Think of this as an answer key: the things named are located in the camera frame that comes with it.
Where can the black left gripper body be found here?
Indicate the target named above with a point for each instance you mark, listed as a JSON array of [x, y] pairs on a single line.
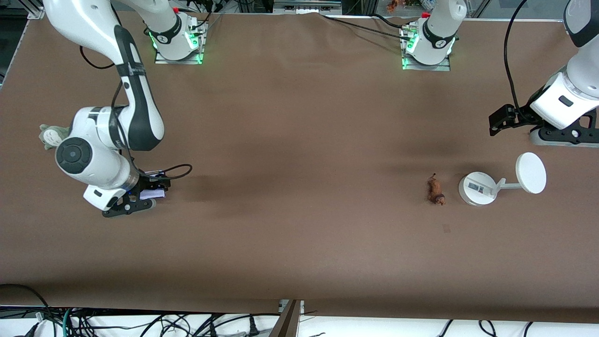
[[523, 114]]

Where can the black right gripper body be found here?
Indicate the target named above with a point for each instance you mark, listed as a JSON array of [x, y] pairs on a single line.
[[149, 183]]

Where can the small lavender box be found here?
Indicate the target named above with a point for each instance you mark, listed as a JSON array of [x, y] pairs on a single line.
[[154, 194]]

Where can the brown lion statue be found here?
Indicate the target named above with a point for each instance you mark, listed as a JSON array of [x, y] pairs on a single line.
[[436, 189]]

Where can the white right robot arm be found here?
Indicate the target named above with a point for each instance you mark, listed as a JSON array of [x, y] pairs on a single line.
[[93, 159]]

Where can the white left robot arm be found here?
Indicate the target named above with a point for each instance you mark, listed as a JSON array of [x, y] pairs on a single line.
[[568, 100]]

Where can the white desk stand with disc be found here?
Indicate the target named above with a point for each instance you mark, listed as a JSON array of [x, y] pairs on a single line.
[[477, 189]]

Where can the grey-green Totoro plush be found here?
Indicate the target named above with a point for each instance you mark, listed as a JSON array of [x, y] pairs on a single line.
[[50, 135]]

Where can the small orange background toy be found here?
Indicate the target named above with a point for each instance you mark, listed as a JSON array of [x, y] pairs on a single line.
[[392, 6]]

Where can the black power plug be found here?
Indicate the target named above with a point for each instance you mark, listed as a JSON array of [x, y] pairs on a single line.
[[252, 328]]

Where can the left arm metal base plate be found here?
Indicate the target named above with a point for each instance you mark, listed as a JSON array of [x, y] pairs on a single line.
[[444, 68]]

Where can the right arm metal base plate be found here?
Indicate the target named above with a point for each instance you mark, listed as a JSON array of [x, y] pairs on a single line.
[[161, 60]]

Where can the metal table post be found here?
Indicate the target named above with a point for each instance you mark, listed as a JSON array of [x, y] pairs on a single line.
[[288, 323]]

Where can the aluminium frame profile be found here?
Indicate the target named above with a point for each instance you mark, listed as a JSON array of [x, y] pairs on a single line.
[[306, 5]]

